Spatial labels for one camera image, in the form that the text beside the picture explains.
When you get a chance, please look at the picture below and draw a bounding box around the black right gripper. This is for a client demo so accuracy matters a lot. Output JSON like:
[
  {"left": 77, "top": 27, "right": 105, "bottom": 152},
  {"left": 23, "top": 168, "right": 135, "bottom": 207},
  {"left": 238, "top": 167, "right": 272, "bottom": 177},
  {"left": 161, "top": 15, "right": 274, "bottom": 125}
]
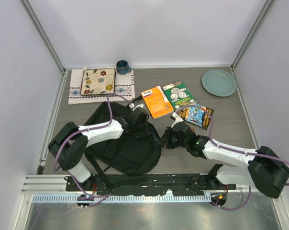
[{"left": 157, "top": 126, "right": 188, "bottom": 149}]

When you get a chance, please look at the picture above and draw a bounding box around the black fabric backpack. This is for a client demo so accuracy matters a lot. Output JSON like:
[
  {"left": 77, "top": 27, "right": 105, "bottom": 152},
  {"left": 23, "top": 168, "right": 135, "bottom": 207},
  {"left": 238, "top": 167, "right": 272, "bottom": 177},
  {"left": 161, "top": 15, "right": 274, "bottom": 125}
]
[{"left": 85, "top": 102, "right": 161, "bottom": 182}]

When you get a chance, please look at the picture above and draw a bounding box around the green paperback book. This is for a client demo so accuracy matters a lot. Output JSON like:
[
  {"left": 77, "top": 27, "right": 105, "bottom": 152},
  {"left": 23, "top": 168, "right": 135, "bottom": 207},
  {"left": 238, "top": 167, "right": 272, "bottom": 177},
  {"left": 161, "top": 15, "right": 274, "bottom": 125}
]
[{"left": 162, "top": 80, "right": 196, "bottom": 111}]

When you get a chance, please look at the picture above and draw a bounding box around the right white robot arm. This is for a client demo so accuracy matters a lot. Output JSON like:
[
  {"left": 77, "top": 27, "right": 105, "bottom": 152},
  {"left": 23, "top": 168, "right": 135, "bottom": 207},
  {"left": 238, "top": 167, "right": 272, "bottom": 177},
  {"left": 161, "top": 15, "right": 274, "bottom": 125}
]
[{"left": 160, "top": 122, "right": 289, "bottom": 198}]

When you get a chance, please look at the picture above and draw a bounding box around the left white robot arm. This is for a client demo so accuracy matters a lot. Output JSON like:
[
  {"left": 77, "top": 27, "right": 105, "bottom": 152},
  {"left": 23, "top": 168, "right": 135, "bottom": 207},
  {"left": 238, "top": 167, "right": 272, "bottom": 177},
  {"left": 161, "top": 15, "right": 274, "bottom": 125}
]
[{"left": 48, "top": 107, "right": 156, "bottom": 191}]

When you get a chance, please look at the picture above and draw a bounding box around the orange paperback book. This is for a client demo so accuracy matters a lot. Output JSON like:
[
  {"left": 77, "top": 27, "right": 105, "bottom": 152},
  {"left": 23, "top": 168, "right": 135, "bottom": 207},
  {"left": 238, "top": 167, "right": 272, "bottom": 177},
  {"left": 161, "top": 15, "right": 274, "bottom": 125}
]
[{"left": 141, "top": 86, "right": 174, "bottom": 119}]

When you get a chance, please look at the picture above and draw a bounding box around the black comic cover book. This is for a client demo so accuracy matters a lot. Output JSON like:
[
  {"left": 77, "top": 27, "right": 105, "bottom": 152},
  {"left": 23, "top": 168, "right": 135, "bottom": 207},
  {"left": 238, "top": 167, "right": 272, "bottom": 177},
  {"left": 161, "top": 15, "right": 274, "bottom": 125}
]
[{"left": 178, "top": 104, "right": 214, "bottom": 130}]

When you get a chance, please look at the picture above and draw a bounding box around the white patterned placemat cloth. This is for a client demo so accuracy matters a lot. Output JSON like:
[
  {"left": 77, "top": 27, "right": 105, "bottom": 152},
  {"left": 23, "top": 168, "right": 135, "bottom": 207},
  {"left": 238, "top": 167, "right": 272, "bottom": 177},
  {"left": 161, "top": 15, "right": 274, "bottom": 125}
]
[{"left": 68, "top": 69, "right": 135, "bottom": 105}]

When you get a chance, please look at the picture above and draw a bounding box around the blue ceramic mug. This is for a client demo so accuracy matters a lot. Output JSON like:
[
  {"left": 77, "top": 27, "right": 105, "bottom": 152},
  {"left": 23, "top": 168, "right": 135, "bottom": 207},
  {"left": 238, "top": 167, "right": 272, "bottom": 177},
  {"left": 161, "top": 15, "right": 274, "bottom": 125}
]
[{"left": 116, "top": 60, "right": 132, "bottom": 75}]

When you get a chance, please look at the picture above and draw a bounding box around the square floral ceramic plate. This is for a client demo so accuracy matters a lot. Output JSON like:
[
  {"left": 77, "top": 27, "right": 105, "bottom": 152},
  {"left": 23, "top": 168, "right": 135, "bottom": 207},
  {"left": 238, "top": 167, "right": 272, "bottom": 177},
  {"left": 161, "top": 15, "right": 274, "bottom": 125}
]
[{"left": 80, "top": 69, "right": 116, "bottom": 96}]

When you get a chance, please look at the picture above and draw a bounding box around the round teal plate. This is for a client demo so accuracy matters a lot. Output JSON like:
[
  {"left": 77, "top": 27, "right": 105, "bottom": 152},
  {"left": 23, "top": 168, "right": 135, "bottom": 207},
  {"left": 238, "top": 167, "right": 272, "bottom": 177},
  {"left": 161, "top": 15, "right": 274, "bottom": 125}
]
[{"left": 201, "top": 69, "right": 238, "bottom": 97}]

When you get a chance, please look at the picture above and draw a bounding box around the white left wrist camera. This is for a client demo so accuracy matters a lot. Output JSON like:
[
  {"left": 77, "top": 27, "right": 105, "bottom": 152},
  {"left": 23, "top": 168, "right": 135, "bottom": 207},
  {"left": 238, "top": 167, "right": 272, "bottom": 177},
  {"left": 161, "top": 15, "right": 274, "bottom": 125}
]
[{"left": 129, "top": 103, "right": 145, "bottom": 112}]

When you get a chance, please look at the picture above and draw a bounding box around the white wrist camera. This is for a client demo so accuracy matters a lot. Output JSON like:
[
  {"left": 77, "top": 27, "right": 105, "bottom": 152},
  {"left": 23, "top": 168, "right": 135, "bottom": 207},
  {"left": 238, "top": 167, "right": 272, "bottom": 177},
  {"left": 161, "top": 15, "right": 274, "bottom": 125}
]
[
  {"left": 129, "top": 103, "right": 145, "bottom": 112},
  {"left": 170, "top": 112, "right": 184, "bottom": 128}
]

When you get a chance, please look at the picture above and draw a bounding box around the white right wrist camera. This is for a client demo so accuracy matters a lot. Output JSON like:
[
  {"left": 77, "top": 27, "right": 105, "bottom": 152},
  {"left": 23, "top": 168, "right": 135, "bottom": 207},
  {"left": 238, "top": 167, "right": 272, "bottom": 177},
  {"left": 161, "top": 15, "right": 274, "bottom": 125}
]
[{"left": 170, "top": 112, "right": 184, "bottom": 128}]

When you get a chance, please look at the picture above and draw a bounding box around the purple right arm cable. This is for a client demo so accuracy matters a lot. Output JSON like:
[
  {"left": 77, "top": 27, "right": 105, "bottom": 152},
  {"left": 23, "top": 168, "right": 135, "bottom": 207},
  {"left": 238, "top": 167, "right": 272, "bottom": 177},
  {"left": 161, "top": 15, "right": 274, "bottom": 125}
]
[{"left": 173, "top": 104, "right": 289, "bottom": 210}]

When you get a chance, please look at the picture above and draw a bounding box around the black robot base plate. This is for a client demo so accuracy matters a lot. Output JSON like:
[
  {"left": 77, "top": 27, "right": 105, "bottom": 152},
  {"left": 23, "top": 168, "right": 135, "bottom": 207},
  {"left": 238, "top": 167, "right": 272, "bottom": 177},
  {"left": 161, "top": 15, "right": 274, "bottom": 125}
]
[{"left": 80, "top": 173, "right": 236, "bottom": 196}]

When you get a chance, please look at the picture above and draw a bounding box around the white slotted cable duct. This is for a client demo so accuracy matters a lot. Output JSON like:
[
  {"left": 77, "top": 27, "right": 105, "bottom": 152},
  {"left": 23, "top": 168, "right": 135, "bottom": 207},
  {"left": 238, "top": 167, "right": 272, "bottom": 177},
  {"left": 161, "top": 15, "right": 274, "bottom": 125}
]
[{"left": 32, "top": 193, "right": 211, "bottom": 205}]

